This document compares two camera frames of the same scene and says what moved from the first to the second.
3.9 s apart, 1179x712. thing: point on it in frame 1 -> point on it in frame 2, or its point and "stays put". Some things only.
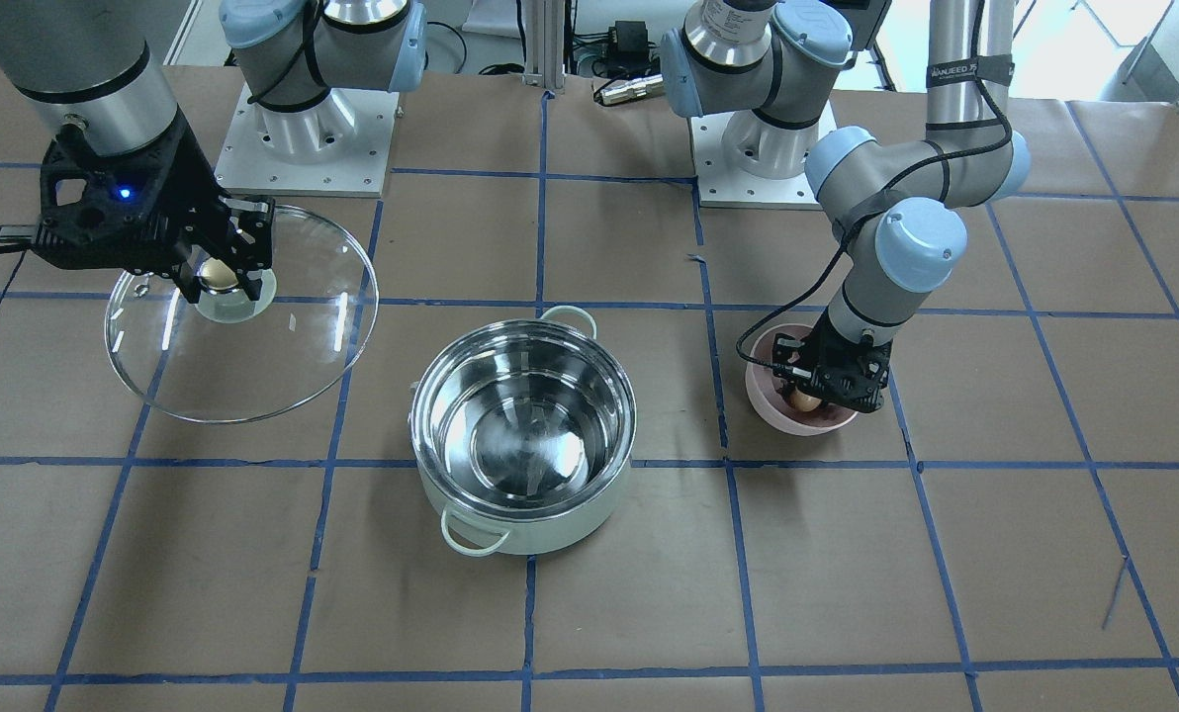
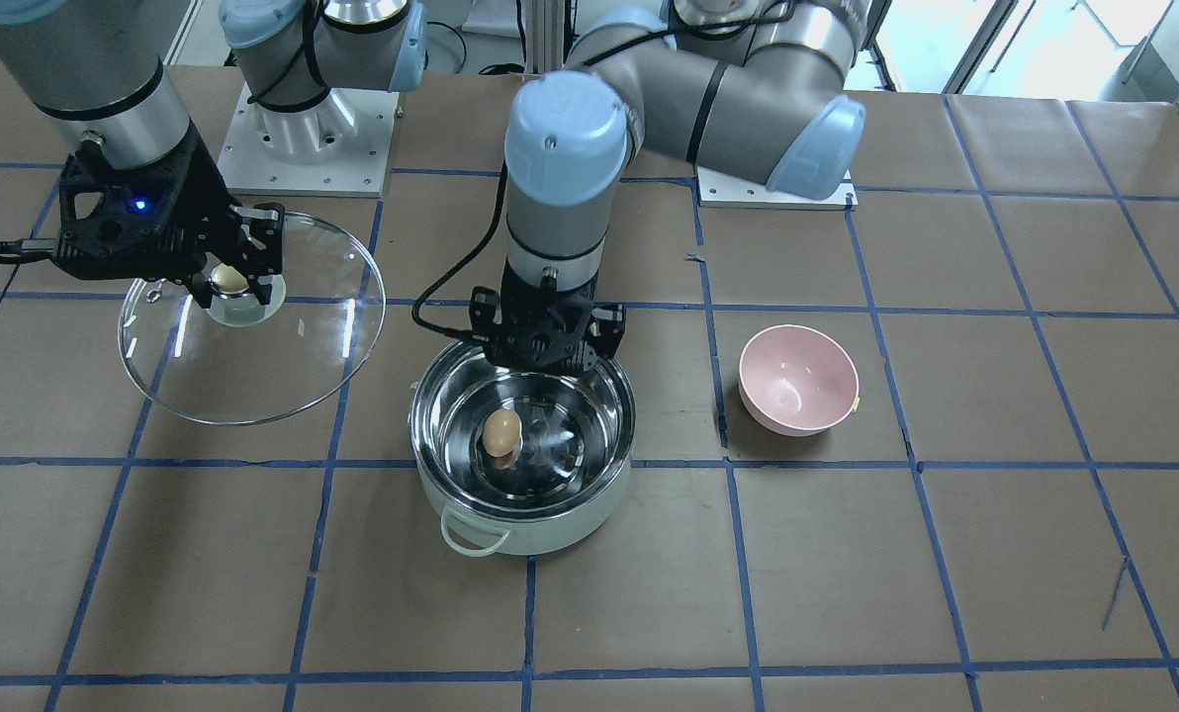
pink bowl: (770, 402) stays put
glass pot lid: (227, 358) stays put
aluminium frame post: (544, 33) stays put
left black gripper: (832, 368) -> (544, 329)
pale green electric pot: (523, 429) stays put
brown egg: (804, 401) -> (501, 432)
